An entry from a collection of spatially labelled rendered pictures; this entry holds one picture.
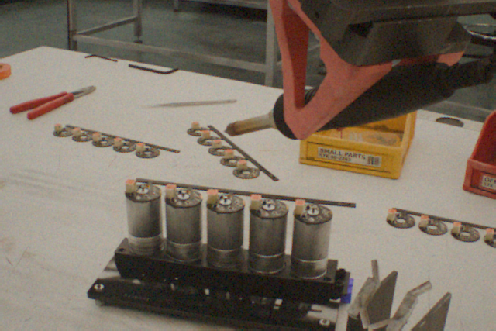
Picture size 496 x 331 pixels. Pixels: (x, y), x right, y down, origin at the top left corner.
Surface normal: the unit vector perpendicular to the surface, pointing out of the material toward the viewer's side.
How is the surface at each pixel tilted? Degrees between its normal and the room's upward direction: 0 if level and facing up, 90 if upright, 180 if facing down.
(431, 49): 117
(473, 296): 0
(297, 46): 96
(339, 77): 108
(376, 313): 90
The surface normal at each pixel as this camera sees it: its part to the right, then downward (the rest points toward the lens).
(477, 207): 0.03, -0.92
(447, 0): 0.27, -0.67
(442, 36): 0.47, 0.72
